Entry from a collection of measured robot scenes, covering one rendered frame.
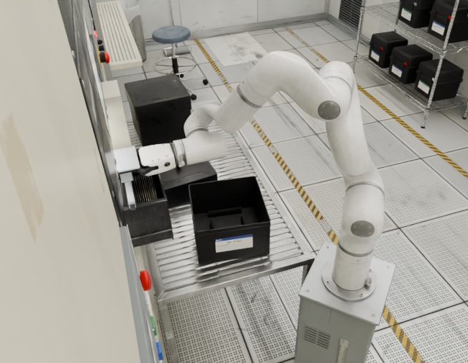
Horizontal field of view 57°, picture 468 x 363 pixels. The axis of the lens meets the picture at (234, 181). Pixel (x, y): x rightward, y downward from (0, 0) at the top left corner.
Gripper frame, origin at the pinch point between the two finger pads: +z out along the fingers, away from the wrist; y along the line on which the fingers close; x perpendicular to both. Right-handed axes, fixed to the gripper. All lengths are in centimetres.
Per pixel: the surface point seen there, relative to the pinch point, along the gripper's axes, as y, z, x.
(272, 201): 21, -57, -49
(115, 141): 15.0, 1.2, -0.4
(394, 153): 124, -202, -125
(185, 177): 38, -23, -38
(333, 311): -36, -57, -53
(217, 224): 15, -30, -48
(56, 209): -96, 1, 63
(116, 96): 15.0, -2.2, 15.4
